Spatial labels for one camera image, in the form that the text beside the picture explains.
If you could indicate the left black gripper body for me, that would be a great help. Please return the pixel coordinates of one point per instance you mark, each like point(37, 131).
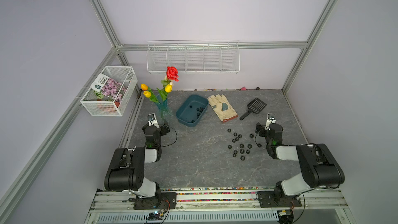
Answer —
point(161, 131)

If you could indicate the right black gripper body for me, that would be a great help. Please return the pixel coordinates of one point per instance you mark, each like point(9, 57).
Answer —
point(264, 132)

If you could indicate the teal plastic storage box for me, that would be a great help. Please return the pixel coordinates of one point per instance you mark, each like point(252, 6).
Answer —
point(185, 115)

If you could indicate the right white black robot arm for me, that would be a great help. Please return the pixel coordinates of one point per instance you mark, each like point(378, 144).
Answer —
point(318, 167)

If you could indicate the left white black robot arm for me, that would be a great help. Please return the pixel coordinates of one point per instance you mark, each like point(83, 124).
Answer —
point(126, 169)

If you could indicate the teal glass flower vase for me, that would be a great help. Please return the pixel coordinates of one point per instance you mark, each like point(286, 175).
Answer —
point(163, 110)

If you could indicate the black slotted plastic scoop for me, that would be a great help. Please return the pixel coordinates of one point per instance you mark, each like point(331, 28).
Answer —
point(255, 106)

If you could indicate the yellow tulip lower left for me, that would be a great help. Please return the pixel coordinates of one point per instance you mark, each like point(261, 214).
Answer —
point(147, 94)

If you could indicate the yellow tulip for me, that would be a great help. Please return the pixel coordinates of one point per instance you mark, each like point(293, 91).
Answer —
point(147, 94)
point(168, 88)
point(144, 87)

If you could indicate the yellow tulip upper left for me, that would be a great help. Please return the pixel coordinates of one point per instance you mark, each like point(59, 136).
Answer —
point(144, 87)

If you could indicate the yellow tulip right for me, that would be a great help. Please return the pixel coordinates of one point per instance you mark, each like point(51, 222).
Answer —
point(168, 88)

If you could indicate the purple flower seed packet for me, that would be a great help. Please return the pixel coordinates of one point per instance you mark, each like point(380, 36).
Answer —
point(105, 87)

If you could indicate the beige work glove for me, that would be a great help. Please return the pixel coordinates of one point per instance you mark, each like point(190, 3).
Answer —
point(222, 108)

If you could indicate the red artificial rose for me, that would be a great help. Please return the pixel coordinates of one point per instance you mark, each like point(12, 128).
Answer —
point(172, 74)

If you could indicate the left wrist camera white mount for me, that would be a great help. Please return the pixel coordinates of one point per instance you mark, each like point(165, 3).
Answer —
point(152, 120)

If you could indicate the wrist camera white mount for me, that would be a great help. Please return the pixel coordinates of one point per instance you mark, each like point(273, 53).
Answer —
point(152, 120)
point(270, 120)

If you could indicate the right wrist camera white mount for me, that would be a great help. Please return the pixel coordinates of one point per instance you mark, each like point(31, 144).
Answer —
point(270, 120)

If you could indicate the white wire side basket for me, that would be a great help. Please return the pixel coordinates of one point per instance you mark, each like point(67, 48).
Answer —
point(103, 108)

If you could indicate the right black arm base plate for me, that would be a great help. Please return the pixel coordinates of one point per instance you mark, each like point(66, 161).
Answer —
point(269, 199)

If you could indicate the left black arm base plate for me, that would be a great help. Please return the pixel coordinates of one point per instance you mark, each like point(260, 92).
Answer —
point(155, 201)

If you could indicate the white wire wall shelf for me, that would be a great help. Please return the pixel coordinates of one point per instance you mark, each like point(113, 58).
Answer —
point(194, 56)

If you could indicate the aluminium front rail frame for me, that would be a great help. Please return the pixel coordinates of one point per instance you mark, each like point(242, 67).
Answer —
point(231, 205)

